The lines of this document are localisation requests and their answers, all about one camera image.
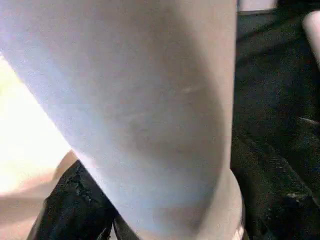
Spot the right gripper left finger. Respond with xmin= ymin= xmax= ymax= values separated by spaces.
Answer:
xmin=26 ymin=160 xmax=122 ymax=240

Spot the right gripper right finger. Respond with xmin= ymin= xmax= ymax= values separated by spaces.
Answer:
xmin=229 ymin=125 xmax=320 ymax=240

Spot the white plastic table top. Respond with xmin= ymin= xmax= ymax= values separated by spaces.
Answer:
xmin=0 ymin=52 xmax=83 ymax=240

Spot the white plastic table leg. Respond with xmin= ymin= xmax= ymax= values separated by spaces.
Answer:
xmin=301 ymin=10 xmax=320 ymax=68
xmin=0 ymin=0 xmax=247 ymax=240

